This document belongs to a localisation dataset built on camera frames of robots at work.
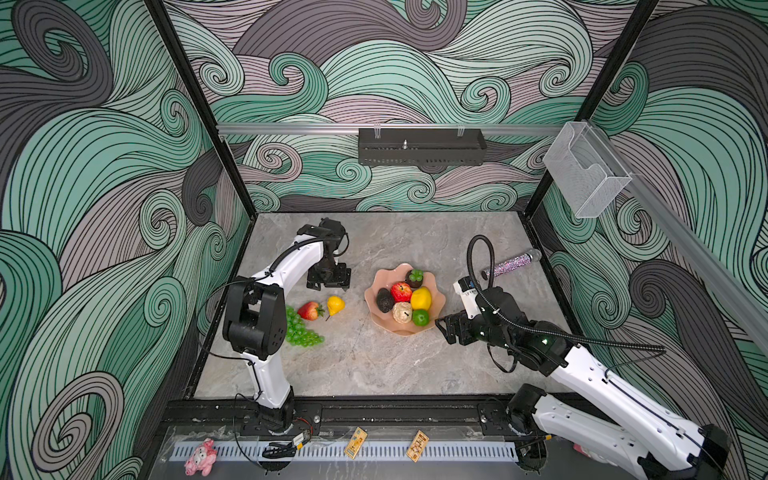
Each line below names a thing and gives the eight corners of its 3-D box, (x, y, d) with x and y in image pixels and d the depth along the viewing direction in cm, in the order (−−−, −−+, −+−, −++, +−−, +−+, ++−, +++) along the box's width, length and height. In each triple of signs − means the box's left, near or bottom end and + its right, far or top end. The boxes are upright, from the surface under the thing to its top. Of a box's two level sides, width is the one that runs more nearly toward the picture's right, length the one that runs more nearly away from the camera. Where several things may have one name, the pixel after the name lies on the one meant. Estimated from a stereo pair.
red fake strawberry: (299, 316, 93) (297, 311, 90) (307, 303, 96) (305, 298, 93) (318, 323, 91) (317, 319, 89) (325, 310, 94) (324, 305, 92)
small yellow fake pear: (327, 319, 92) (325, 313, 89) (329, 301, 96) (328, 295, 93) (344, 319, 92) (343, 313, 89) (345, 301, 96) (344, 295, 93)
